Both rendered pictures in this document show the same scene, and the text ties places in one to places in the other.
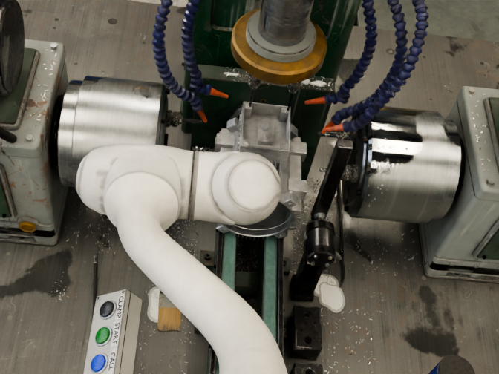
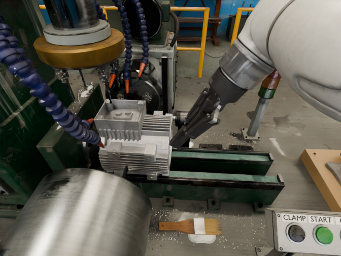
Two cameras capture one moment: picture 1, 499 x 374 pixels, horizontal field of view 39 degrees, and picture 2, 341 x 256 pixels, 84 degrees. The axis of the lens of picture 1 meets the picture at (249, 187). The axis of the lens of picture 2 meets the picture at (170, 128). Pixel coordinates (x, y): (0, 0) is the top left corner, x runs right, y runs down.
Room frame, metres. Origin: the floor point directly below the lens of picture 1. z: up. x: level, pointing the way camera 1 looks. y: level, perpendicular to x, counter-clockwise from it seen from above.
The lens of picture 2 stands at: (0.72, 0.38, 1.45)
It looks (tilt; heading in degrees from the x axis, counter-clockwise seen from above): 41 degrees down; 282
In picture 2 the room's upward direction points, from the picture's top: straight up
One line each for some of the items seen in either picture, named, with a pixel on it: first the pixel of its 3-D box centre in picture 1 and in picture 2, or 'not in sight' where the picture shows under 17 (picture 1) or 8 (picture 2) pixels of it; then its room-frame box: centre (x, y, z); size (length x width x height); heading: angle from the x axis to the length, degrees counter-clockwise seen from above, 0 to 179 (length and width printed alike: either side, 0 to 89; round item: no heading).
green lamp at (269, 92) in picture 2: not in sight; (267, 90); (0.46, -0.38, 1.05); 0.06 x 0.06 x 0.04
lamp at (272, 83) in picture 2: not in sight; (271, 80); (0.46, -0.38, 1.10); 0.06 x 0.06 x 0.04
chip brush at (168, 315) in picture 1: (170, 289); (190, 226); (0.71, 0.13, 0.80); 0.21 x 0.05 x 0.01; 11
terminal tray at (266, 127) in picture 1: (263, 136); (123, 119); (0.94, -0.01, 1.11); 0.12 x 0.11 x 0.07; 7
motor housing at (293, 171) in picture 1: (257, 178); (140, 142); (0.90, -0.01, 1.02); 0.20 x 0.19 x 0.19; 7
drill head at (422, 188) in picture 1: (408, 165); (141, 85); (1.00, -0.33, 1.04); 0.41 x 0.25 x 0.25; 98
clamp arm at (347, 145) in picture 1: (330, 183); (166, 93); (0.85, -0.16, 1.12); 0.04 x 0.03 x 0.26; 8
